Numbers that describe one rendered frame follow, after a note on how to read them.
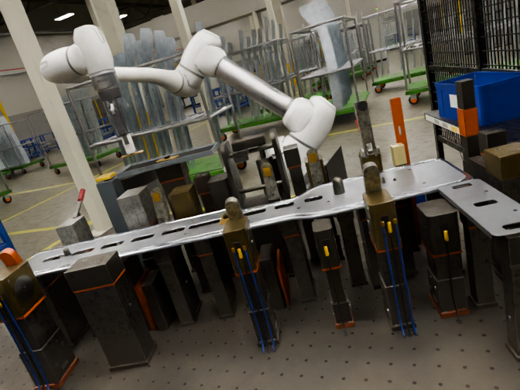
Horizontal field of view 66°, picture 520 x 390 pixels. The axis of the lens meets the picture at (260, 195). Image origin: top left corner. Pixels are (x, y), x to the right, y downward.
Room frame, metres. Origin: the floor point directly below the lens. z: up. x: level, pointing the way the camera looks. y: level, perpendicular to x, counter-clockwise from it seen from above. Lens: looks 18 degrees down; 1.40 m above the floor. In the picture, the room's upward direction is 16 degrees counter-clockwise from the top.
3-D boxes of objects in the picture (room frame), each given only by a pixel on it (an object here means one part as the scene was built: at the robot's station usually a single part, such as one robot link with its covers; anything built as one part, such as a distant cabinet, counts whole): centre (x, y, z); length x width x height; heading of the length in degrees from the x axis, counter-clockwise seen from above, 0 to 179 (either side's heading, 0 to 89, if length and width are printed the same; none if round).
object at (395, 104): (1.19, -0.47, 0.95); 0.03 x 0.01 x 0.50; 82
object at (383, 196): (0.84, -0.26, 0.87); 0.12 x 0.07 x 0.35; 172
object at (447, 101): (1.36, -0.83, 1.09); 0.30 x 0.17 x 0.13; 178
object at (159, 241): (1.11, 0.14, 1.00); 1.38 x 0.22 x 0.02; 82
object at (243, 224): (0.92, 0.08, 0.87); 0.12 x 0.07 x 0.35; 172
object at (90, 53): (1.50, 0.43, 1.59); 0.13 x 0.11 x 0.16; 67
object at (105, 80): (1.49, 0.42, 1.48); 0.09 x 0.09 x 0.06
